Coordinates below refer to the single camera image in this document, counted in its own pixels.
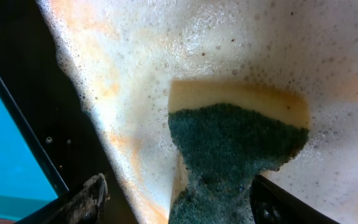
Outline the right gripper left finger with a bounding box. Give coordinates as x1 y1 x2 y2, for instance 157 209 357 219
50 173 108 224

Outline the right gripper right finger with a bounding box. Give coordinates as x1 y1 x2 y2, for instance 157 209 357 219
250 175 338 224

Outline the green yellow sponge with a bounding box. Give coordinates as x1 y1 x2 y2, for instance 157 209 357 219
168 80 310 223

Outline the teal plastic tray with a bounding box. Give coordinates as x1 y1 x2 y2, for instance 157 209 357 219
0 67 58 222

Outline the black tray with soapy water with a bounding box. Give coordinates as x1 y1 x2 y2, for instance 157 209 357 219
0 0 358 223

